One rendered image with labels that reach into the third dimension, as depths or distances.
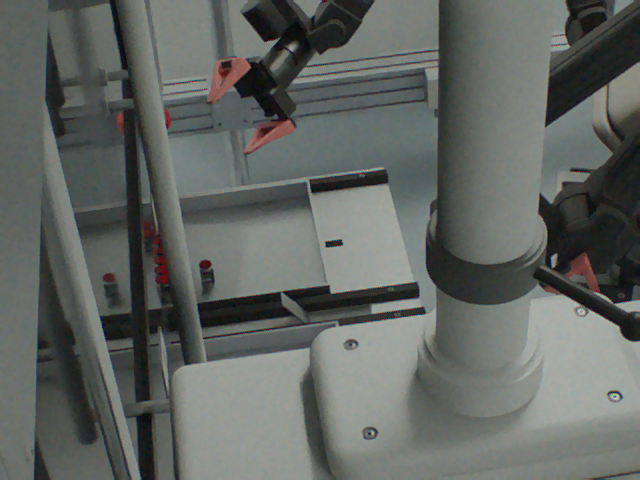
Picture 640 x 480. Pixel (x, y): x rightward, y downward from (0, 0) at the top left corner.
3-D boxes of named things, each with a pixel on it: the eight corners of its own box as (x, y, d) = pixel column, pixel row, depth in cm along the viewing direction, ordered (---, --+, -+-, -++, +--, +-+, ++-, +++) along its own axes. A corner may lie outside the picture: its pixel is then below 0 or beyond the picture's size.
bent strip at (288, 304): (285, 331, 201) (282, 305, 197) (283, 318, 203) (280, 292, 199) (374, 319, 202) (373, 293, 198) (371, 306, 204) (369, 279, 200)
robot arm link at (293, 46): (328, 46, 195) (305, 54, 199) (301, 12, 192) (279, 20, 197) (304, 75, 192) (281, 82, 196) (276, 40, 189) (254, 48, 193)
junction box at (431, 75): (428, 110, 309) (428, 80, 303) (424, 98, 313) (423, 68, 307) (476, 104, 310) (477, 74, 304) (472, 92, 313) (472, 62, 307)
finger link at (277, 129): (213, 130, 188) (248, 88, 193) (240, 165, 192) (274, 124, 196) (242, 126, 183) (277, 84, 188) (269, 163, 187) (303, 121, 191)
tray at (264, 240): (119, 329, 204) (116, 314, 201) (116, 220, 222) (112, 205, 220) (331, 299, 206) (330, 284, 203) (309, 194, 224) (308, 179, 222)
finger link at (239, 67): (186, 93, 185) (222, 52, 190) (214, 130, 188) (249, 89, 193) (215, 89, 180) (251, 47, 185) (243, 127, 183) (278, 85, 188)
